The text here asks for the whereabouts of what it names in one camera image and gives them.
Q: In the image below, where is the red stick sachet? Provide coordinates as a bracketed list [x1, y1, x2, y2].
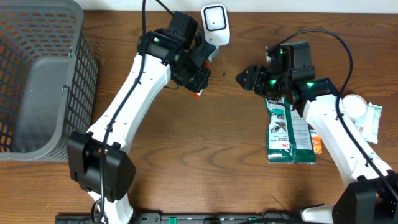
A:
[194, 60, 209, 98]

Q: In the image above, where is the tall green white packet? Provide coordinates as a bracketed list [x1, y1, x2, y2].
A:
[265, 97, 316, 164]

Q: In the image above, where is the orange snack packet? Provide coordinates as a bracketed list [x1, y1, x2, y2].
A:
[310, 129, 322, 154]

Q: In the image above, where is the white tub container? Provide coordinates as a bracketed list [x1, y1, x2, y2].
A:
[343, 94, 368, 122]

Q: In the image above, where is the light green tissue packet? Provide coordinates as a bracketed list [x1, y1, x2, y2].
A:
[354, 103, 382, 144]

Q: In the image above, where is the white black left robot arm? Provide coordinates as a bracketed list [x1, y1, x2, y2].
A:
[67, 29, 219, 223]

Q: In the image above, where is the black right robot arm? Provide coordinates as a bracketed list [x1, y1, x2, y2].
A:
[236, 65, 397, 223]

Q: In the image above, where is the white barcode scanner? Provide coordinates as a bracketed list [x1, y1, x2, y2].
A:
[201, 4, 231, 46]

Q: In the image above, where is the grey plastic mesh basket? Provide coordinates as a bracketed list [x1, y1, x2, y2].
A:
[1, 0, 99, 161]

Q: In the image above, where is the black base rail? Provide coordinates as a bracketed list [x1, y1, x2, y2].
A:
[55, 212, 312, 224]

